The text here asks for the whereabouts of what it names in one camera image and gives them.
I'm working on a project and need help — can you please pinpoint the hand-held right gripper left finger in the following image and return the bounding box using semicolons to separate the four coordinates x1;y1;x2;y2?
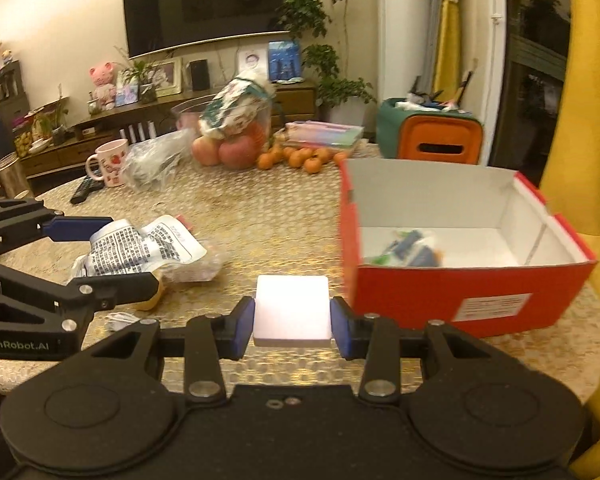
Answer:
96;296;257;408

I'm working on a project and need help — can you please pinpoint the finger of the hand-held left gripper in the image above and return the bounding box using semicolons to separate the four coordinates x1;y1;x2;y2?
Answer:
0;198;114;262
0;263;161;347

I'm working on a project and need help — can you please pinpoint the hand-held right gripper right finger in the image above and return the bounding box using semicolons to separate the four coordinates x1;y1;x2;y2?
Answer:
330;297;499;408

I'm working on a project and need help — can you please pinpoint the white printed plastic packet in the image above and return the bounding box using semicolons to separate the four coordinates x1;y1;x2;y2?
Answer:
70;214;231;311

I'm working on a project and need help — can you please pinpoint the white square block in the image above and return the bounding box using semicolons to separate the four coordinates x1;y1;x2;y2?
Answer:
253;275;332;347

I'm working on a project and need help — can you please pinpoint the red cardboard box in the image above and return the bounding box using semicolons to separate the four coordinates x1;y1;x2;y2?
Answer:
338;158;597;339

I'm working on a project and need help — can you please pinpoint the gold floral patterned desktop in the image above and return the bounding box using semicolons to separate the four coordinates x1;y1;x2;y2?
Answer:
30;142;600;406

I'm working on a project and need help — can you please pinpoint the black remote control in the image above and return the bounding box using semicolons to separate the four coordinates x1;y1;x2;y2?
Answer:
70;176;106;205

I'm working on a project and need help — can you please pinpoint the pink strawberry mug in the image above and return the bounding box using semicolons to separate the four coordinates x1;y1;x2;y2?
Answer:
85;140;131;189

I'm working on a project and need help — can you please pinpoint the metal canister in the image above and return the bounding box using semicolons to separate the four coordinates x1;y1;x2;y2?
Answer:
0;152;32;200

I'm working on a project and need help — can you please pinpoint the fruit plate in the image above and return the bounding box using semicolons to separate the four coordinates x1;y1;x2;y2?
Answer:
12;130;51;159

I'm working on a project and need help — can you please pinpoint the clear plastic bag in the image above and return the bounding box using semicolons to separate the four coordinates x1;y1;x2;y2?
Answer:
122;130;199;191

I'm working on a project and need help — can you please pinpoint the white router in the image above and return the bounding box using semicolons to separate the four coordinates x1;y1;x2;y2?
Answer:
120;120;159;142

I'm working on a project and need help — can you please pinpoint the small picture card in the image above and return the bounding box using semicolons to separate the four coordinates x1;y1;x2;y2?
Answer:
115;82;140;107

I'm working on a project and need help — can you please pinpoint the pink pig plush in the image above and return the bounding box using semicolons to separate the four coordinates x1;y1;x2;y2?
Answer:
89;60;119;110

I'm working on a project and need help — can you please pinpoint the red apple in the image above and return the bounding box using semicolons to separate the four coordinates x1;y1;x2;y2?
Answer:
192;137;224;167
219;132;261;170

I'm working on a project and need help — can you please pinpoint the dark wooden shelf unit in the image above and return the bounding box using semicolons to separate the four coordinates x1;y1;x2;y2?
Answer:
0;60;31;116

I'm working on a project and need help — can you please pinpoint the glass bowl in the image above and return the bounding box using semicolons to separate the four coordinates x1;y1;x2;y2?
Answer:
170;94;274;169

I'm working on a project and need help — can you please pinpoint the small plant in vase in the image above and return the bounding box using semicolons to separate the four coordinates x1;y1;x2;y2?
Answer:
114;46;159;106

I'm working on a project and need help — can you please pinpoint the framed photo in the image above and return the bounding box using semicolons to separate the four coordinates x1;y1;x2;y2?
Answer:
147;57;183;97

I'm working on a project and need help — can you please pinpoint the pile of small tangerines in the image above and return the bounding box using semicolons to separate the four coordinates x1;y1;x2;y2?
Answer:
257;142;349;175

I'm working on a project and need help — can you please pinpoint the orange fruit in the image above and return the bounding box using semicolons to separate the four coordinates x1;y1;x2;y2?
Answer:
240;122;270;153

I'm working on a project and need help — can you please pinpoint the black speaker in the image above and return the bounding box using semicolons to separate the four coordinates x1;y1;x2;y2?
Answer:
187;58;212;91

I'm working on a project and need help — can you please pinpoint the printed cloth bag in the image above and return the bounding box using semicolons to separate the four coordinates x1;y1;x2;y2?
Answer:
198;72;276;140

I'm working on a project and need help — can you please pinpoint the green orange storage box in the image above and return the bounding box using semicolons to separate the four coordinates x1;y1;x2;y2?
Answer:
377;97;484;165

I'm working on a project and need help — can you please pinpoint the wooden television cabinet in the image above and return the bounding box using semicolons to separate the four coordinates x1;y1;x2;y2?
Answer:
17;81;318;181

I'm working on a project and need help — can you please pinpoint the portrait photo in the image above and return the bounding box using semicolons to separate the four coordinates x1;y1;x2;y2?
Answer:
237;46;269;81

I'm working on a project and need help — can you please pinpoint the blue picture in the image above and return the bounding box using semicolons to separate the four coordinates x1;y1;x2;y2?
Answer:
267;40;302;83

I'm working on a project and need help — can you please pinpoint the grey curtain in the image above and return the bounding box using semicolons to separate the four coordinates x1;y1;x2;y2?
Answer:
419;0;448;91

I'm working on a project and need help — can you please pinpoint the yellow curtain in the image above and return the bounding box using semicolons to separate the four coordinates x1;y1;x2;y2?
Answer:
431;0;465;92

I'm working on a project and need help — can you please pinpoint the tall potted tree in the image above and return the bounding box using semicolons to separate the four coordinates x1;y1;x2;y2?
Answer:
275;0;379;128

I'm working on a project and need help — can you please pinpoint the yellow chair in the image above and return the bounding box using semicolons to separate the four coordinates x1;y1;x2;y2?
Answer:
539;0;600;480

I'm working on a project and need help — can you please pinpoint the wall television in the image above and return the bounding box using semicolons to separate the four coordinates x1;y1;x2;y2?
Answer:
121;0;301;60

